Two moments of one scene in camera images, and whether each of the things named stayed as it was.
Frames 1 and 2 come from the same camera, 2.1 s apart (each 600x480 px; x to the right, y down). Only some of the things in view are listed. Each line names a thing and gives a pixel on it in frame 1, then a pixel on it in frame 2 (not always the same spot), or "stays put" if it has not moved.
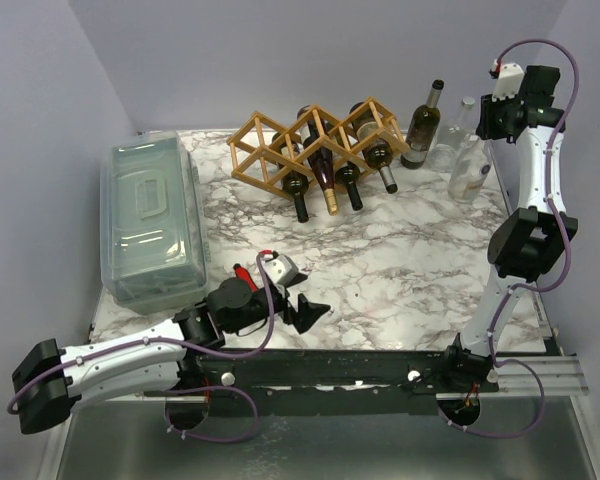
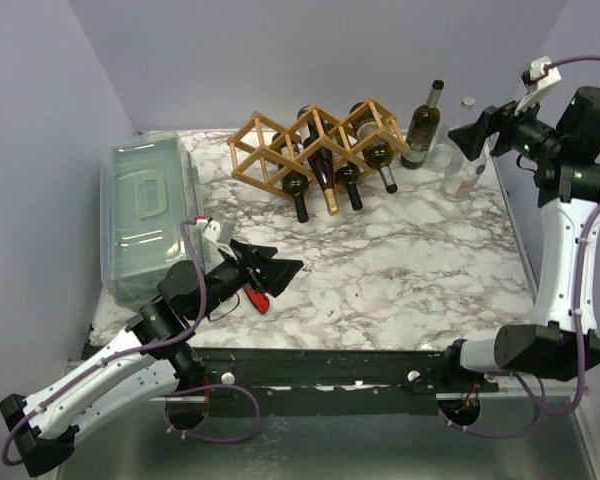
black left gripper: [307, 312] to [275, 273]
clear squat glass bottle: [442, 154] stays put
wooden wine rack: [320, 152] stays put
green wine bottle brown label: [424, 130] stays put
